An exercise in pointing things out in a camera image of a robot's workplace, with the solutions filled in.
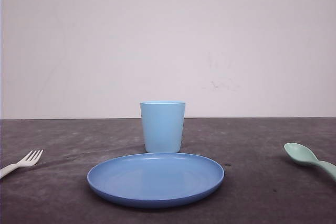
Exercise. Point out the light blue plastic cup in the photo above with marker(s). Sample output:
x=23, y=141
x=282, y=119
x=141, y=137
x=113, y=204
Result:
x=162, y=123

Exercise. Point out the mint green plastic spoon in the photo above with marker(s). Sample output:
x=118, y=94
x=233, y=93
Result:
x=304, y=156

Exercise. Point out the white plastic fork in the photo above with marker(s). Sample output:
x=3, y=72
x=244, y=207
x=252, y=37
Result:
x=29, y=160

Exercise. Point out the blue plastic plate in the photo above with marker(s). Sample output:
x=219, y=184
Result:
x=156, y=180

